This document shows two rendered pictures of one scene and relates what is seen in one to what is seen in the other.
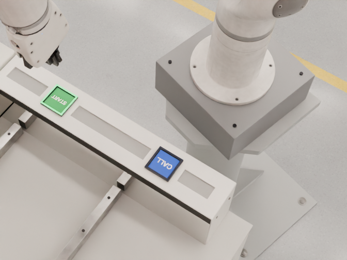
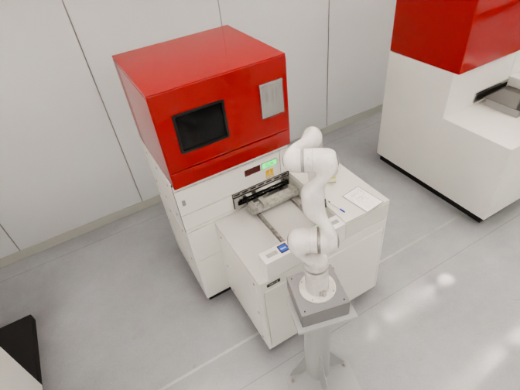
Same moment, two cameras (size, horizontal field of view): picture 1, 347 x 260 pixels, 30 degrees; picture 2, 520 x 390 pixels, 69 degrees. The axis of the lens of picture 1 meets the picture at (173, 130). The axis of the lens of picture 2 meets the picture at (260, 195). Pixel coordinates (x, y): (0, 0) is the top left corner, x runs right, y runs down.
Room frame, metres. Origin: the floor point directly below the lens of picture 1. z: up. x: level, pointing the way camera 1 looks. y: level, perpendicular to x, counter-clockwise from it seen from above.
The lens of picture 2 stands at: (1.33, -1.20, 2.58)
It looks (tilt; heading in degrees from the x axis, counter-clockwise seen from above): 40 degrees down; 126
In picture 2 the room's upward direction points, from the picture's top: 7 degrees counter-clockwise
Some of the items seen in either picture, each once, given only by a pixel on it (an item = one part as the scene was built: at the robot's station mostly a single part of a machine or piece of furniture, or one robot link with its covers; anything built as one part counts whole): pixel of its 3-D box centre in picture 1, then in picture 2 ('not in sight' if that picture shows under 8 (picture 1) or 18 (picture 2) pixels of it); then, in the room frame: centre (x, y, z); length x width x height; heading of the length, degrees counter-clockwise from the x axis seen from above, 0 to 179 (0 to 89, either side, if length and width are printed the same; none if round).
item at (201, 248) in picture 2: not in sight; (227, 222); (-0.23, 0.47, 0.41); 0.82 x 0.71 x 0.82; 61
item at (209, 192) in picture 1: (110, 147); (302, 246); (0.64, 0.13, 0.89); 0.55 x 0.09 x 0.14; 61
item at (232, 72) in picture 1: (238, 44); (316, 276); (0.84, -0.12, 1.02); 0.19 x 0.19 x 0.18
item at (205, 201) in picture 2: not in sight; (236, 186); (0.06, 0.31, 1.02); 0.82 x 0.03 x 0.40; 61
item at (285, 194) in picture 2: not in sight; (273, 200); (0.26, 0.44, 0.87); 0.36 x 0.08 x 0.03; 61
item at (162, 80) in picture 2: not in sight; (203, 100); (-0.21, 0.46, 1.52); 0.81 x 0.75 x 0.59; 61
